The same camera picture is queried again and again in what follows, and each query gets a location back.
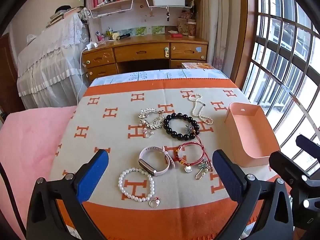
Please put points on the grey flower earring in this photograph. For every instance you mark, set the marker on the grey flower earring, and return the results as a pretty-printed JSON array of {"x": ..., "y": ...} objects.
[
  {"x": 205, "y": 164},
  {"x": 188, "y": 128}
]

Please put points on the lace covered piano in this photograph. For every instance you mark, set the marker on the lace covered piano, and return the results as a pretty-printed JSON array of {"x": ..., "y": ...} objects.
[{"x": 50, "y": 62}]

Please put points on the pale curtain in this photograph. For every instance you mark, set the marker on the pale curtain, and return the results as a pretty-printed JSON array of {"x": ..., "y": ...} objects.
[{"x": 220, "y": 30}]

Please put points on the hanging keys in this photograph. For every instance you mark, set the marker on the hanging keys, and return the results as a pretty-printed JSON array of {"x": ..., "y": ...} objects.
[{"x": 168, "y": 15}]

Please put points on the light blue patterned sheet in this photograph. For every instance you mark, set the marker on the light blue patterned sheet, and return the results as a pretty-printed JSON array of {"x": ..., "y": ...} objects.
[{"x": 155, "y": 74}]

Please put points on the wooden desk with drawers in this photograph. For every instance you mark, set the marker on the wooden desk with drawers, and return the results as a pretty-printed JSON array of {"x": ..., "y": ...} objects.
[{"x": 140, "y": 53}]

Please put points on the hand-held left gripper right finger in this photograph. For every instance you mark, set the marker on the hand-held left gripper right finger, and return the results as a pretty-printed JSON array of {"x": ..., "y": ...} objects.
[{"x": 228, "y": 178}]

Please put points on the green landscape picture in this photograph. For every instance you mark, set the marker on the green landscape picture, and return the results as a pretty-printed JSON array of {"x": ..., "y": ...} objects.
[
  {"x": 157, "y": 30},
  {"x": 140, "y": 30}
]

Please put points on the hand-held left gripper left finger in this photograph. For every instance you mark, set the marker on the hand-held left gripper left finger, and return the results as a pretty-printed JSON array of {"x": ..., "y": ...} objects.
[{"x": 92, "y": 177}]

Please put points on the pink smart band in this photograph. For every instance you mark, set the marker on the pink smart band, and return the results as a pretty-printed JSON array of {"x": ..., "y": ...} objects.
[{"x": 147, "y": 166}]

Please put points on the orange and cream printed blanket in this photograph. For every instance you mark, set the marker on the orange and cream printed blanket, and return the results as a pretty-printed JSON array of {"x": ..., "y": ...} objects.
[{"x": 180, "y": 197}]

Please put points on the black hat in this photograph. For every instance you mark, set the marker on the black hat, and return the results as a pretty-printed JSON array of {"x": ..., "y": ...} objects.
[{"x": 62, "y": 8}]

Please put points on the orange magazine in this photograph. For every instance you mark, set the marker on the orange magazine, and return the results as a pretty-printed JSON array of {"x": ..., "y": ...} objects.
[{"x": 197, "y": 65}]

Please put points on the black flashlight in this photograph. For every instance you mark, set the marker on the black flashlight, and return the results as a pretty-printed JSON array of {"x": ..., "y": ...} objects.
[{"x": 123, "y": 36}]

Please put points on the white plastic tray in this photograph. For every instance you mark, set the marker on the white plastic tray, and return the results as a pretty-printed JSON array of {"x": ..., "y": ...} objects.
[{"x": 167, "y": 2}]

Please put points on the wooden bookshelf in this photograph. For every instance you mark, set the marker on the wooden bookshelf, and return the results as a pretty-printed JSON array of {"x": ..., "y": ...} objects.
[{"x": 120, "y": 3}]

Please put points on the brown wooden door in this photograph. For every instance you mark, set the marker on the brown wooden door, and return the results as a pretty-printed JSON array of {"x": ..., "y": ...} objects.
[{"x": 8, "y": 75}]

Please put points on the pink paper box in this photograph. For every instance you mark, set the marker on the pink paper box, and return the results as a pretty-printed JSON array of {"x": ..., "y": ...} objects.
[{"x": 250, "y": 135}]

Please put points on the small red box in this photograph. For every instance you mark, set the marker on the small red box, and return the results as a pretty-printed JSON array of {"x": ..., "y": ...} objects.
[{"x": 176, "y": 35}]

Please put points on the floral jars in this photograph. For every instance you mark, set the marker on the floral jars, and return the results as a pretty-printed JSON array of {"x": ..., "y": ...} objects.
[{"x": 187, "y": 26}]

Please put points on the pink blanket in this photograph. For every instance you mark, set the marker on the pink blanket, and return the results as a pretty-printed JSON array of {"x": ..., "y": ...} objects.
[{"x": 30, "y": 142}]

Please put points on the white charger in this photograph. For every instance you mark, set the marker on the white charger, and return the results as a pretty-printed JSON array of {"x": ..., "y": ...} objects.
[{"x": 91, "y": 45}]

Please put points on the window with metal bars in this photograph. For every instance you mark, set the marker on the window with metal bars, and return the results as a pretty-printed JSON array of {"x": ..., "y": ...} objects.
[{"x": 275, "y": 55}]

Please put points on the stack of books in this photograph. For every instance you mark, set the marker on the stack of books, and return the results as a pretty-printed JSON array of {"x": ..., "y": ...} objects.
[{"x": 56, "y": 17}]

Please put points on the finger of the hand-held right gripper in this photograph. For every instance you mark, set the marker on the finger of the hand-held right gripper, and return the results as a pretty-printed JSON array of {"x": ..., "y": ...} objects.
[
  {"x": 308, "y": 145},
  {"x": 287, "y": 166}
]

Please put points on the beaded safety pin brooch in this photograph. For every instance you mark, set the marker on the beaded safety pin brooch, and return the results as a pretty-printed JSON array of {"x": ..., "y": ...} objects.
[{"x": 200, "y": 176}]

